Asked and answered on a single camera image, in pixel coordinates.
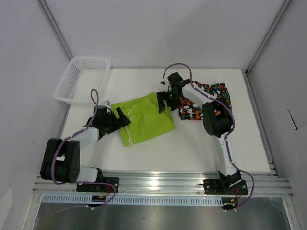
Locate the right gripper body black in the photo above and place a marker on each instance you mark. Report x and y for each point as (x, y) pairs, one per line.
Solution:
(173, 100)

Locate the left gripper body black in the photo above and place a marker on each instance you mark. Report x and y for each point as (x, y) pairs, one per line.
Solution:
(107, 122)

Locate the orange camouflage shorts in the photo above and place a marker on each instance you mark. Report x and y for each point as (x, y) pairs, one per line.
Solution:
(190, 111)

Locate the lime green shorts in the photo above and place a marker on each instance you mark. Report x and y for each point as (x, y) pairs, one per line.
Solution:
(145, 120)

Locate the white plastic basket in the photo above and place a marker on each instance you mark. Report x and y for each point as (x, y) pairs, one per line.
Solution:
(83, 74)

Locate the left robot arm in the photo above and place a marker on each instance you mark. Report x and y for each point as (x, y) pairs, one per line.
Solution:
(62, 163)

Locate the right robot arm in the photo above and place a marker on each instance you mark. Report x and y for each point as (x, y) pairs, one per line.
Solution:
(218, 121)

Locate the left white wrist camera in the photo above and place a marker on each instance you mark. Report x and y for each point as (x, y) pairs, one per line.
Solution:
(105, 104)

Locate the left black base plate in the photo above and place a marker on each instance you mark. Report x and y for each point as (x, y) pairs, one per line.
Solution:
(100, 188)

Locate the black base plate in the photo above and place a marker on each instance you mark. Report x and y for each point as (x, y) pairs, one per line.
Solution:
(214, 187)
(100, 188)

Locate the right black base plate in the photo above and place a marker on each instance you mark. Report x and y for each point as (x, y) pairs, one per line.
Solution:
(214, 187)

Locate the white slotted cable duct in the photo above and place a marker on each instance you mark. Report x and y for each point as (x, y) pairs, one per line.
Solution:
(135, 200)

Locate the right aluminium side rail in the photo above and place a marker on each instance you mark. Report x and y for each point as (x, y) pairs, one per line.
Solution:
(260, 124)

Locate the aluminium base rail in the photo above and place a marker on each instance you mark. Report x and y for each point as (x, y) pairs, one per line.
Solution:
(189, 184)

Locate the left aluminium corner post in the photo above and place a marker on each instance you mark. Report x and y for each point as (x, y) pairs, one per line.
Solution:
(43, 4)

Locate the aluminium corner post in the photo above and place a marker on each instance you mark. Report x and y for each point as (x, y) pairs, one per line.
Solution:
(286, 5)
(43, 4)

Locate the right aluminium corner post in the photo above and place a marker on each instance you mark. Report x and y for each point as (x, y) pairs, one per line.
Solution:
(286, 5)

